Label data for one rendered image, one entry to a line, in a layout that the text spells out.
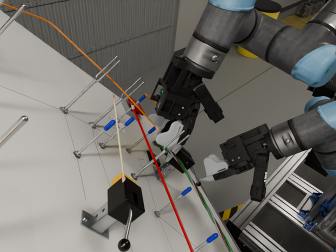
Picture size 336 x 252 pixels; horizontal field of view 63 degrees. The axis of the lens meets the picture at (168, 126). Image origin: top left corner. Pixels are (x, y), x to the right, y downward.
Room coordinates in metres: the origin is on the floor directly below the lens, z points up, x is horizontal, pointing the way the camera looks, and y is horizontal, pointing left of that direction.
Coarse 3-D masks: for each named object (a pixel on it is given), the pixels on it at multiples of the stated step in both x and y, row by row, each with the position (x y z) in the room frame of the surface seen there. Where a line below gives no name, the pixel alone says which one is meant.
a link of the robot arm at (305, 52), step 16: (320, 16) 0.50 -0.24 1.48; (288, 32) 0.49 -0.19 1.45; (304, 32) 0.48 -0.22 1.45; (320, 32) 0.47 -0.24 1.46; (272, 48) 0.48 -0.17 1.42; (288, 48) 0.46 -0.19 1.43; (304, 48) 0.45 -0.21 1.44; (320, 48) 0.44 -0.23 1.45; (272, 64) 0.49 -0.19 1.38; (288, 64) 0.45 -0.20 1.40; (304, 64) 0.43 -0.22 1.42; (320, 64) 0.42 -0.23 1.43; (304, 80) 0.43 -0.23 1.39; (320, 80) 0.42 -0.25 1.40
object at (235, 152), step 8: (256, 128) 0.49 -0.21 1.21; (264, 128) 0.47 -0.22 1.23; (240, 136) 0.48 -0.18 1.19; (248, 136) 0.48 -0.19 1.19; (256, 136) 0.46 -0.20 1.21; (264, 136) 0.45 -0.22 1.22; (224, 144) 0.47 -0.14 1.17; (232, 144) 0.46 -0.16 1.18; (240, 144) 0.45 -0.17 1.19; (248, 144) 0.46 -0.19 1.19; (256, 144) 0.46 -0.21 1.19; (272, 144) 0.43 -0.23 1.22; (224, 152) 0.45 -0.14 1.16; (232, 152) 0.45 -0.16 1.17; (240, 152) 0.44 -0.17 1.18; (248, 152) 0.45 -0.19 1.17; (256, 152) 0.44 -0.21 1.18; (264, 152) 0.44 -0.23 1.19; (272, 152) 0.42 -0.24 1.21; (232, 160) 0.43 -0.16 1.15; (240, 160) 0.43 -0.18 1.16; (248, 160) 0.42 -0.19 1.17; (248, 168) 0.41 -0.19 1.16
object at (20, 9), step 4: (0, 0) 0.25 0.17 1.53; (4, 0) 0.26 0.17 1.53; (0, 4) 0.25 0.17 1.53; (24, 4) 0.26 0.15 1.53; (20, 8) 0.26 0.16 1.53; (24, 8) 0.26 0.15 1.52; (16, 12) 0.26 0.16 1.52; (20, 12) 0.26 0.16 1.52; (12, 16) 0.26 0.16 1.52; (16, 16) 0.26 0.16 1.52; (8, 20) 0.26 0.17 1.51; (12, 20) 0.26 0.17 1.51; (4, 24) 0.25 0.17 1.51; (8, 24) 0.25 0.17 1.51; (0, 28) 0.25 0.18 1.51; (4, 28) 0.25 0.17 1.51; (0, 32) 0.25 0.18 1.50
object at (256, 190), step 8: (256, 160) 0.43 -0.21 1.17; (264, 160) 0.42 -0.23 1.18; (256, 168) 0.42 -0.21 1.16; (264, 168) 0.41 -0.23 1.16; (256, 176) 0.40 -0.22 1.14; (264, 176) 0.40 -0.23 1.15; (256, 184) 0.39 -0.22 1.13; (264, 184) 0.41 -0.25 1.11; (256, 192) 0.38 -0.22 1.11; (264, 192) 0.38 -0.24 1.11; (256, 200) 0.37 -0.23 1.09
